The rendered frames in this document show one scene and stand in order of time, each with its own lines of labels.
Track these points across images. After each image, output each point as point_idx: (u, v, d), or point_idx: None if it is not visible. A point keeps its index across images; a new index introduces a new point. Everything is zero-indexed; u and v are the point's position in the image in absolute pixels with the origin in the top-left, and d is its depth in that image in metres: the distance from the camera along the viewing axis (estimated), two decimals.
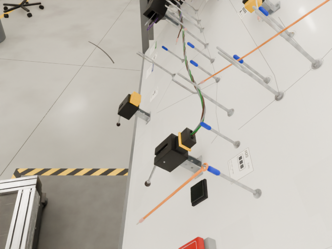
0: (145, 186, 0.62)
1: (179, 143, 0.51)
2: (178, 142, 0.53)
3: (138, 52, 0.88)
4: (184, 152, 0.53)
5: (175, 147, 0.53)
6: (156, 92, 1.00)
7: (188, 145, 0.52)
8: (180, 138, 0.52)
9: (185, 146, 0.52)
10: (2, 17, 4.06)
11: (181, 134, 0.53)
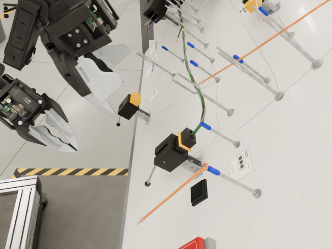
0: (145, 186, 0.62)
1: (179, 143, 0.51)
2: (178, 142, 0.53)
3: (138, 52, 0.88)
4: (184, 152, 0.53)
5: (175, 147, 0.53)
6: (156, 92, 1.00)
7: (188, 145, 0.52)
8: (180, 138, 0.52)
9: (185, 146, 0.52)
10: (2, 17, 4.06)
11: (181, 134, 0.53)
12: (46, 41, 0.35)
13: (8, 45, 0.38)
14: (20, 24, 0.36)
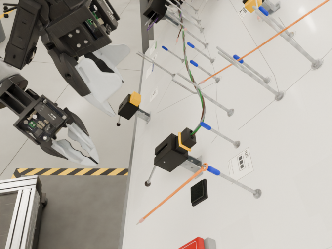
0: (145, 186, 0.62)
1: (179, 143, 0.51)
2: (178, 142, 0.53)
3: (138, 52, 0.88)
4: (184, 152, 0.53)
5: (175, 147, 0.53)
6: (156, 92, 1.00)
7: (188, 145, 0.52)
8: (180, 138, 0.52)
9: (185, 146, 0.52)
10: (2, 17, 4.06)
11: (181, 134, 0.53)
12: (47, 41, 0.35)
13: (9, 44, 0.38)
14: (20, 24, 0.36)
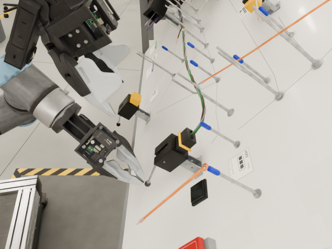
0: (145, 186, 0.62)
1: (179, 143, 0.51)
2: (178, 142, 0.53)
3: (138, 52, 0.88)
4: (184, 152, 0.53)
5: (175, 147, 0.53)
6: (156, 92, 1.00)
7: (188, 145, 0.52)
8: (180, 138, 0.52)
9: (185, 146, 0.52)
10: (2, 17, 4.06)
11: (181, 134, 0.53)
12: (47, 41, 0.35)
13: (9, 44, 0.38)
14: (20, 24, 0.36)
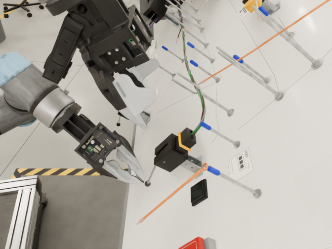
0: (145, 186, 0.62)
1: (179, 143, 0.51)
2: (178, 142, 0.53)
3: None
4: (184, 152, 0.53)
5: (175, 147, 0.53)
6: (156, 92, 1.00)
7: (188, 145, 0.52)
8: (180, 138, 0.52)
9: (185, 146, 0.52)
10: (2, 17, 4.06)
11: (181, 134, 0.53)
12: (88, 59, 0.37)
13: (49, 61, 0.40)
14: (62, 42, 0.38)
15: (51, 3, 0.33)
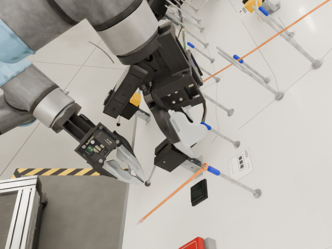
0: (145, 186, 0.62)
1: None
2: None
3: None
4: (184, 152, 0.53)
5: (175, 147, 0.53)
6: None
7: None
8: None
9: None
10: None
11: None
12: (150, 100, 0.42)
13: (112, 100, 0.44)
14: (127, 85, 0.42)
15: (124, 55, 0.38)
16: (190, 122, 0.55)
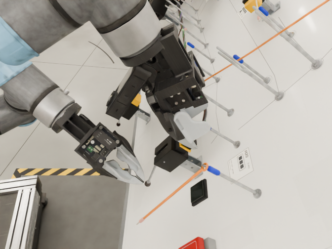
0: (145, 186, 0.62)
1: (180, 143, 0.51)
2: (178, 143, 0.53)
3: None
4: (183, 153, 0.53)
5: (175, 147, 0.53)
6: None
7: None
8: None
9: (185, 147, 0.52)
10: None
11: None
12: (153, 102, 0.42)
13: (115, 101, 0.44)
14: (130, 87, 0.42)
15: (127, 57, 0.38)
16: None
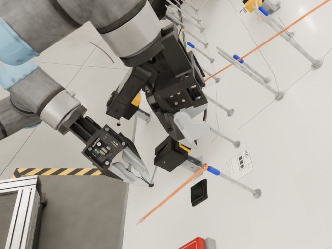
0: (148, 186, 0.62)
1: (180, 143, 0.51)
2: (178, 143, 0.53)
3: None
4: (183, 153, 0.53)
5: (175, 147, 0.53)
6: None
7: None
8: None
9: (185, 146, 0.52)
10: None
11: None
12: (153, 102, 0.42)
13: (115, 101, 0.44)
14: (130, 87, 0.42)
15: (127, 57, 0.38)
16: None
